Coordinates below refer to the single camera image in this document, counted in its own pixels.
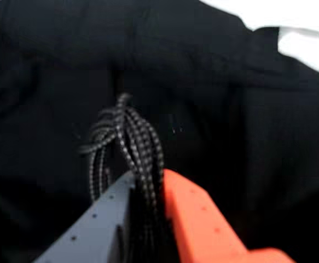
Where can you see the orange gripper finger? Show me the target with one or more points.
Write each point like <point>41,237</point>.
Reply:
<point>200,224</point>

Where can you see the black fabric bag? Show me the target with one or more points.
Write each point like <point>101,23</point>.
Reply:
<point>230,123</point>

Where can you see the grey-blue gripper finger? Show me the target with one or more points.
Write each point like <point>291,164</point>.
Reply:
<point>101,230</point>

